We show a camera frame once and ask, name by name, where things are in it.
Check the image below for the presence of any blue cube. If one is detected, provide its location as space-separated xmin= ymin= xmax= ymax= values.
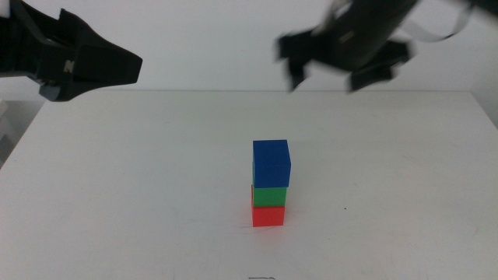
xmin=252 ymin=139 xmax=292 ymax=189

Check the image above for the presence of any green cube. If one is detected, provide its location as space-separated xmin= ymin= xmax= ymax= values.
xmin=251 ymin=185 xmax=288 ymax=208

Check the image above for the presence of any red cube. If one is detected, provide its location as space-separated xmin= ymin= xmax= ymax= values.
xmin=251 ymin=184 xmax=286 ymax=228

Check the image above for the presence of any white flat ribbon cable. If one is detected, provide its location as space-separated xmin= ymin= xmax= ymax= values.
xmin=400 ymin=3 xmax=474 ymax=43

